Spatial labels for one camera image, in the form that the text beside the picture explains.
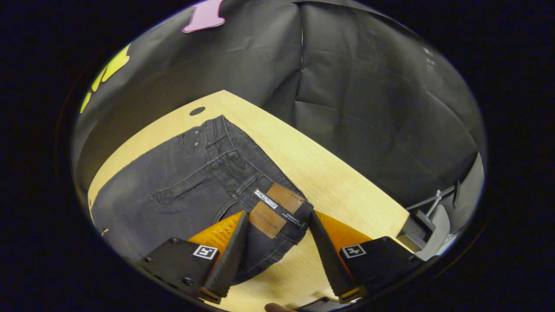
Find black backdrop cloth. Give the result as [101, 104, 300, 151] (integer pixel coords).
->
[72, 0, 486, 208]

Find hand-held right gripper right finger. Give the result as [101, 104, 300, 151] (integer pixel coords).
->
[309, 210, 424, 304]

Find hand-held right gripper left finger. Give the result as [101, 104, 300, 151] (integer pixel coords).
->
[135, 210, 251, 304]

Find dark jeans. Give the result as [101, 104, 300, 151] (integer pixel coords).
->
[89, 115, 315, 286]

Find grey metal stand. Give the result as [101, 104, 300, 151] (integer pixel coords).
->
[405, 180, 461, 217]

